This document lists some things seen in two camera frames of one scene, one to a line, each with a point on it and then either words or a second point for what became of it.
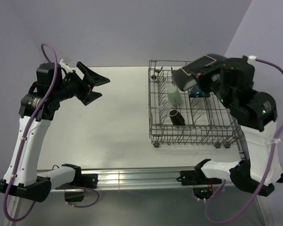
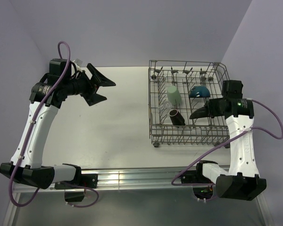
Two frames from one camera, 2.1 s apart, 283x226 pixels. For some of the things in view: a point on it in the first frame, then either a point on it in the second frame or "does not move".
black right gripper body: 209,79 -> 214,105
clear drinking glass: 165,107 does not move
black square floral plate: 187,77 -> 203,112
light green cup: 173,95 does not move
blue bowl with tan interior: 196,92 does not move
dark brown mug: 176,118 does not move
